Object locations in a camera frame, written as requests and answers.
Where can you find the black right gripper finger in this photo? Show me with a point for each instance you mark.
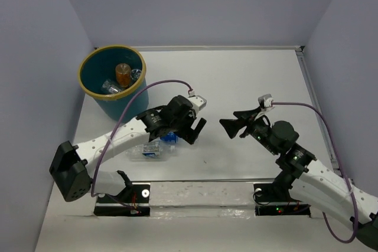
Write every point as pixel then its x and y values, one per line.
pixel 247 114
pixel 233 126

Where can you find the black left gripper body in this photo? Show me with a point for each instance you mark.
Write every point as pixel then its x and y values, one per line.
pixel 181 127

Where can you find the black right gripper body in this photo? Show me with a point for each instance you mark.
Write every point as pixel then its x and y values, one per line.
pixel 259 130

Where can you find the clear bottle blue label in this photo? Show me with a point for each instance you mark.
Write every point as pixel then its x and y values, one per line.
pixel 171 138

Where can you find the clear bottle white cap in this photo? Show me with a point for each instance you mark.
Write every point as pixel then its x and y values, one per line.
pixel 152 151

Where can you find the clear wide-mouth plastic jar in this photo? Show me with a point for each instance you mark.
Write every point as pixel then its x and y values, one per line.
pixel 135 74

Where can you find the orange juice bottle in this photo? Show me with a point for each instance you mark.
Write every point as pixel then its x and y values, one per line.
pixel 123 74

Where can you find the small Pepsi labelled bottle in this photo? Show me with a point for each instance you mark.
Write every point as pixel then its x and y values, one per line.
pixel 110 87

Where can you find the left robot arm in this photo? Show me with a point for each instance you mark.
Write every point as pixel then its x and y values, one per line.
pixel 75 168

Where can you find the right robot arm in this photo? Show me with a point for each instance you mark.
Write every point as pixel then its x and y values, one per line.
pixel 306 178

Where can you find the teal bin yellow rim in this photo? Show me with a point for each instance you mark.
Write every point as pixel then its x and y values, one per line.
pixel 112 75

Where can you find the white foam front board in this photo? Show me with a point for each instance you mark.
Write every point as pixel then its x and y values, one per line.
pixel 66 228

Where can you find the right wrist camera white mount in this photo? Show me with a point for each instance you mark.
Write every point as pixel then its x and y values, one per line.
pixel 265 105

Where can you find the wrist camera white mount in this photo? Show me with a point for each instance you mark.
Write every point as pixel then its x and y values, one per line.
pixel 265 105
pixel 198 102

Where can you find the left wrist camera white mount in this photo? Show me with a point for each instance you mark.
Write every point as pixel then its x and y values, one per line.
pixel 198 102

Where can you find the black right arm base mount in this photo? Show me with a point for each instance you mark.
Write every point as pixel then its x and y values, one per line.
pixel 273 198

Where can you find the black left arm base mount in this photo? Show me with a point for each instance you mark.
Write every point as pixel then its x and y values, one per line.
pixel 132 203

